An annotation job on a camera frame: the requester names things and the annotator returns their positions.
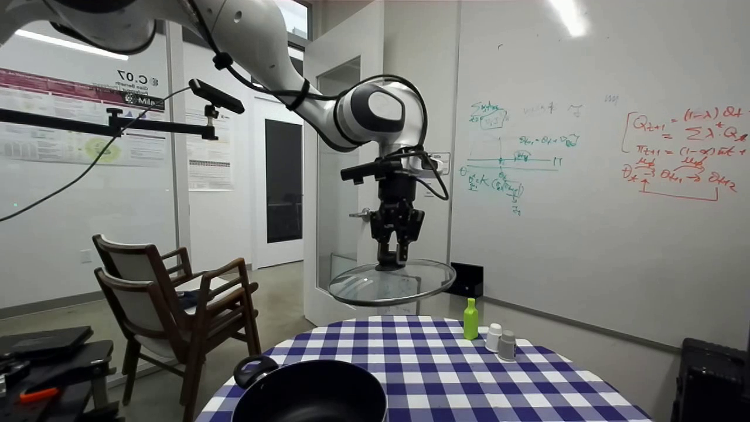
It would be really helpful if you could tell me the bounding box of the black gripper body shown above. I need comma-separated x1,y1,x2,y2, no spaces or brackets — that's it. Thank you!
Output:
378,171,421,217

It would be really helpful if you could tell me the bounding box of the round glass table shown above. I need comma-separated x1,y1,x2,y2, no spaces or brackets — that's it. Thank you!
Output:
325,255,459,309

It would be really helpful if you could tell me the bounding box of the black cooking pot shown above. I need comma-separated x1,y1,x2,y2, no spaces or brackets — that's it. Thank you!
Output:
232,354,389,422

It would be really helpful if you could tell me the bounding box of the green plastic bottle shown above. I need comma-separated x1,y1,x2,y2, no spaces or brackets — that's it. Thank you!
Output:
462,295,480,343

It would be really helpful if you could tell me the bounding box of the white shaker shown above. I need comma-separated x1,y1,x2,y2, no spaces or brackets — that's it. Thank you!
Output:
482,322,503,354

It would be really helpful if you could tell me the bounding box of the blue white checkered tablecloth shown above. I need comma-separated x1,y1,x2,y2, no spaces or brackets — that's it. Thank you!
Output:
194,313,653,422

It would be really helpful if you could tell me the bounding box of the grey shaker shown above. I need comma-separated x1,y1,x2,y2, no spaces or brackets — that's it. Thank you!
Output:
496,331,518,361

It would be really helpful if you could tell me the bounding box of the wooden chair grey cushion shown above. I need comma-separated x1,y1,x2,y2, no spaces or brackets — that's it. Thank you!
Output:
91,255,264,422
91,232,196,313

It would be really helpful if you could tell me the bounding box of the black workbench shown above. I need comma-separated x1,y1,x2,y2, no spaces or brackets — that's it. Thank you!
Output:
0,325,120,422

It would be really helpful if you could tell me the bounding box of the black suitcase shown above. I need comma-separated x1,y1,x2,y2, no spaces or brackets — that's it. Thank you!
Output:
668,336,750,422

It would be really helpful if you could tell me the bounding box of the black laptop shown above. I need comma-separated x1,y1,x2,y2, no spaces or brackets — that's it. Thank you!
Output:
0,325,96,361

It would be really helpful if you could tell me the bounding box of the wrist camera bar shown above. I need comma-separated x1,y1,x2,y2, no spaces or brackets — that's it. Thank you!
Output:
339,153,432,187

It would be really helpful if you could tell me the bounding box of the black wall box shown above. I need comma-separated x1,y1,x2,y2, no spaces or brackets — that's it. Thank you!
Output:
447,259,484,299

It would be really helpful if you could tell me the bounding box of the wall whiteboard with writing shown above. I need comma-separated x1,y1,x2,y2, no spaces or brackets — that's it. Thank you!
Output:
447,0,750,348

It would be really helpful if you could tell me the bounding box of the black boom camera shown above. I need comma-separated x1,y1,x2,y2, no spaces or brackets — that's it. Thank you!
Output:
184,78,248,118

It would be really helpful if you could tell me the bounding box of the black camera cable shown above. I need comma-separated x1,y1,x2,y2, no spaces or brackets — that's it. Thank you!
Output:
0,82,194,224

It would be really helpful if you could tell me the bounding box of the wall poster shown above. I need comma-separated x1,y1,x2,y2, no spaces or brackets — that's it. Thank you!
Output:
0,66,169,169

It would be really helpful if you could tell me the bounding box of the orange handled tool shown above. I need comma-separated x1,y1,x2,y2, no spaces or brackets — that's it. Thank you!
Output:
16,384,64,408

